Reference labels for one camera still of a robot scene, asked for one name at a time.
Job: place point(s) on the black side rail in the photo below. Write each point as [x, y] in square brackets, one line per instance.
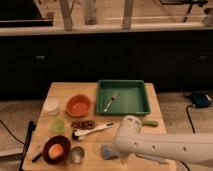
[30, 130]

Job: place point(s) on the orange-red bowl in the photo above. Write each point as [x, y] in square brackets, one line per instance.
[78, 105]

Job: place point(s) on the small metal cup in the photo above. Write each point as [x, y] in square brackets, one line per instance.
[77, 155]

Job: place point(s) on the orange fruit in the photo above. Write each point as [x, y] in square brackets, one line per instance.
[55, 151]

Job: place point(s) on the metal fork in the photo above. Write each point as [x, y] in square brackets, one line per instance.
[113, 97]

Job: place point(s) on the small green cup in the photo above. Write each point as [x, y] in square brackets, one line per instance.
[57, 126]

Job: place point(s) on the green plastic tray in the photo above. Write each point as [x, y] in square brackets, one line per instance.
[132, 98]

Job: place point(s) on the white dish brush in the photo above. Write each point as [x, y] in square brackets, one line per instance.
[79, 133]

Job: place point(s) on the green banana toy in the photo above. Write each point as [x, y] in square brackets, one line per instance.
[150, 123]

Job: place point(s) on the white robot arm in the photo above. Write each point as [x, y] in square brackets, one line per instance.
[191, 148]

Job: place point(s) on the white stacked cups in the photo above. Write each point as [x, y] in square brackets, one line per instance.
[51, 106]

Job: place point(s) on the black power adapter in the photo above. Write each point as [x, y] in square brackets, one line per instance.
[199, 99]

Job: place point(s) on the dark brown bowl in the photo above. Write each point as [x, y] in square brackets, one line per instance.
[61, 140]

